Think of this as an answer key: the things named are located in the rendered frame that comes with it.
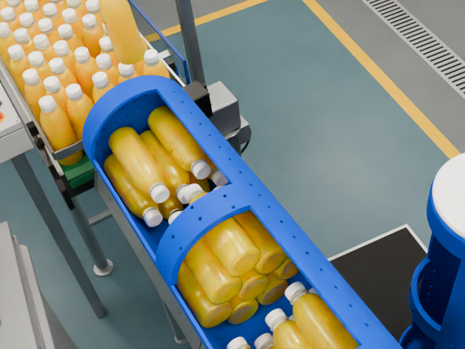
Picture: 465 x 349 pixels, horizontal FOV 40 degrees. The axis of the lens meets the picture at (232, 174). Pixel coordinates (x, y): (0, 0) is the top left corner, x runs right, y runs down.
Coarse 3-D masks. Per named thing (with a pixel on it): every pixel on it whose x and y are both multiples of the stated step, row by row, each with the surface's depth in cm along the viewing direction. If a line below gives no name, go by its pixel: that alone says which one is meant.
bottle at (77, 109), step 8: (80, 96) 167; (88, 96) 171; (72, 104) 168; (80, 104) 168; (88, 104) 169; (72, 112) 169; (80, 112) 169; (88, 112) 170; (72, 120) 172; (80, 120) 170; (80, 128) 173; (80, 136) 176
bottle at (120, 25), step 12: (108, 0) 149; (120, 0) 150; (108, 12) 150; (120, 12) 151; (108, 24) 153; (120, 24) 152; (132, 24) 155; (120, 36) 155; (132, 36) 156; (120, 48) 158; (132, 48) 159; (144, 48) 163; (120, 60) 162; (132, 60) 161
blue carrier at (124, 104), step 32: (128, 96) 145; (160, 96) 156; (96, 128) 146; (192, 128) 138; (96, 160) 159; (224, 160) 132; (224, 192) 124; (256, 192) 127; (160, 224) 153; (192, 224) 121; (288, 224) 122; (160, 256) 127; (320, 256) 119; (320, 288) 110; (192, 320) 121; (256, 320) 136; (352, 320) 106
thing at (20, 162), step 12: (24, 156) 181; (24, 168) 184; (24, 180) 186; (36, 180) 189; (36, 192) 192; (36, 204) 195; (48, 204) 197; (48, 216) 201; (48, 228) 204; (60, 228) 207; (60, 240) 210; (72, 252) 217; (72, 264) 221; (84, 276) 229; (84, 288) 233; (96, 300) 241; (96, 312) 246
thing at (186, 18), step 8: (176, 0) 199; (184, 0) 197; (184, 8) 199; (184, 16) 201; (192, 16) 203; (184, 24) 203; (192, 24) 205; (184, 32) 207; (192, 32) 207; (184, 40) 211; (192, 40) 209; (192, 48) 211; (192, 56) 214; (200, 56) 215; (192, 64) 216; (200, 64) 218; (192, 72) 219; (200, 72) 220; (192, 80) 224; (200, 80) 222
